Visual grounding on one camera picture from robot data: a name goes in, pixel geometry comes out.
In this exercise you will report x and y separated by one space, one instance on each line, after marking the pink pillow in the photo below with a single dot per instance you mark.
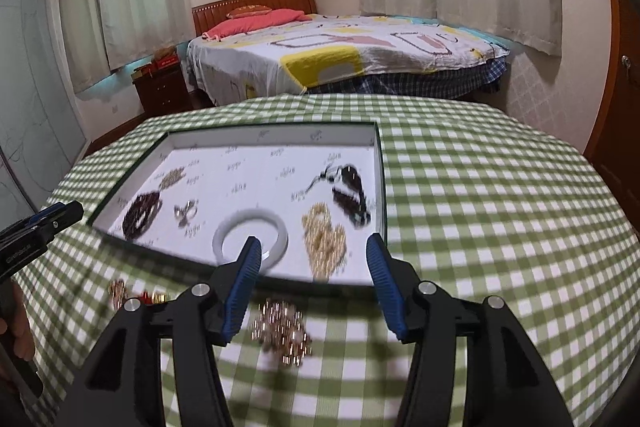
255 23

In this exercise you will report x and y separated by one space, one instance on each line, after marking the blue plaid bed skirt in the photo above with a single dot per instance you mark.
425 82

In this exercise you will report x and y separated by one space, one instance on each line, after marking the person's left hand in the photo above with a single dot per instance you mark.
17 327

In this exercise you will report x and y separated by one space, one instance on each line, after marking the dark green tray white lining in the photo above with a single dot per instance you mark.
240 167

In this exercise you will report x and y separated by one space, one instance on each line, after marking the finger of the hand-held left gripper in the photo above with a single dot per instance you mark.
60 217

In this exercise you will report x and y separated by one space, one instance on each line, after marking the small red cushion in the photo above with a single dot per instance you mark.
248 11

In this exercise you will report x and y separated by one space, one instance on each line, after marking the white jade bangle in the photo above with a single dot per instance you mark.
220 237

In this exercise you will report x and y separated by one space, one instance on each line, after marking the silver door knob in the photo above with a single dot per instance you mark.
626 61

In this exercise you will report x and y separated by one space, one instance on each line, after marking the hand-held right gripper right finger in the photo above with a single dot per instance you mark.
385 287

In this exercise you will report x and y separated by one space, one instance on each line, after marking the frosted glass wardrobe door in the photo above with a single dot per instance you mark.
35 97

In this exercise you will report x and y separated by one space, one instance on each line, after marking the gold beaded ornament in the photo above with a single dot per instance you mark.
119 293

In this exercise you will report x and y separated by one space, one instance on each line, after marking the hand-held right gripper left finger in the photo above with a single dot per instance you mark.
242 287

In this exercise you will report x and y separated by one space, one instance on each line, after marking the brown wooden door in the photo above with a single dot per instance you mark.
617 117

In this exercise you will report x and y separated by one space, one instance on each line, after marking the dark wooden nightstand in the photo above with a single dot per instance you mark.
162 92

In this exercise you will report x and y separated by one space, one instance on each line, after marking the green checked tablecloth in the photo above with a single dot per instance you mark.
475 207

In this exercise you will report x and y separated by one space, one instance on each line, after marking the brown plush toy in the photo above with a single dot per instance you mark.
164 52

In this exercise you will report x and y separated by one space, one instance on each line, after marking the red box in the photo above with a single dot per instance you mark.
164 63

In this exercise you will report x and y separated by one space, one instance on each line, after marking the patterned white bed sheet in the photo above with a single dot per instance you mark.
350 52

